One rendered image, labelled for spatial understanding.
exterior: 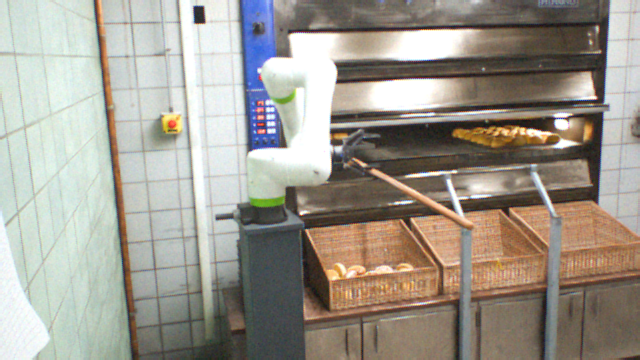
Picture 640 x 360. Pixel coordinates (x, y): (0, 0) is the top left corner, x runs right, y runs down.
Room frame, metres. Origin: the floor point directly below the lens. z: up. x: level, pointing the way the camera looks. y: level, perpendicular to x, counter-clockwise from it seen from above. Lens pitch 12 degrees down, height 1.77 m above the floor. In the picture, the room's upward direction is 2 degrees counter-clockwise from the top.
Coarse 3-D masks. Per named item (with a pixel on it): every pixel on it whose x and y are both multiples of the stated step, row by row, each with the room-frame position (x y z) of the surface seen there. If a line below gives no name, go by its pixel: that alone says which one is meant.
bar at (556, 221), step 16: (400, 176) 2.93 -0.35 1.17; (416, 176) 2.94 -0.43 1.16; (432, 176) 2.96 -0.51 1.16; (448, 176) 2.97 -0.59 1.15; (448, 192) 2.95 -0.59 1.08; (544, 192) 3.00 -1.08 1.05; (560, 224) 2.88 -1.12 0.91; (464, 240) 2.76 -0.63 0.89; (560, 240) 2.88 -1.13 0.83; (464, 256) 2.76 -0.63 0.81; (464, 272) 2.76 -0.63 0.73; (464, 288) 2.76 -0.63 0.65; (464, 304) 2.76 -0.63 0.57; (464, 320) 2.76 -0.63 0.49; (464, 336) 2.76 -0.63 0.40; (464, 352) 2.76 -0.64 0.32
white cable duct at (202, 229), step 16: (192, 48) 3.05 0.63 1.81; (192, 64) 3.05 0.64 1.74; (192, 80) 3.05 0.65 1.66; (192, 96) 3.04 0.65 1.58; (192, 112) 3.04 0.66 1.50; (192, 128) 3.04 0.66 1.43; (192, 144) 3.04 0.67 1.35; (192, 160) 3.04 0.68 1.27; (208, 240) 3.05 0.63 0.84; (208, 256) 3.05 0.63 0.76; (208, 272) 3.05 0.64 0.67; (208, 288) 3.05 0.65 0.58; (208, 304) 3.04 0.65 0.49; (208, 320) 3.04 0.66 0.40; (208, 336) 3.04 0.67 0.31
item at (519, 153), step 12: (432, 156) 3.41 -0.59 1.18; (444, 156) 3.40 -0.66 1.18; (456, 156) 3.40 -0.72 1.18; (468, 156) 3.42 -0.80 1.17; (480, 156) 3.44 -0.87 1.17; (492, 156) 3.45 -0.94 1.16; (504, 156) 3.47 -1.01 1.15; (516, 156) 3.49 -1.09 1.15; (528, 156) 3.51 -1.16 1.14; (336, 168) 3.23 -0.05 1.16; (360, 168) 3.27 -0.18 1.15; (384, 168) 3.30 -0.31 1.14
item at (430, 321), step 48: (528, 288) 2.90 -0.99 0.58; (576, 288) 2.98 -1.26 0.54; (624, 288) 3.04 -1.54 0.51; (240, 336) 2.56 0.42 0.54; (336, 336) 2.67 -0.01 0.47; (384, 336) 2.72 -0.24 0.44; (432, 336) 2.78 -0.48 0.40; (480, 336) 2.84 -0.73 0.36; (528, 336) 2.91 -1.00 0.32; (576, 336) 2.98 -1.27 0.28; (624, 336) 3.05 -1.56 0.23
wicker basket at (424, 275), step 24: (312, 240) 3.15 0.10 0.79; (336, 240) 3.17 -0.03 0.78; (360, 240) 3.21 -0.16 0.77; (408, 240) 3.18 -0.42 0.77; (312, 264) 3.04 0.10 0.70; (360, 264) 3.17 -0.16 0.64; (384, 264) 3.20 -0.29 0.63; (432, 264) 2.88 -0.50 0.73; (336, 288) 2.71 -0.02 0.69; (360, 288) 2.74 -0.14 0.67; (432, 288) 2.84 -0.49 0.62
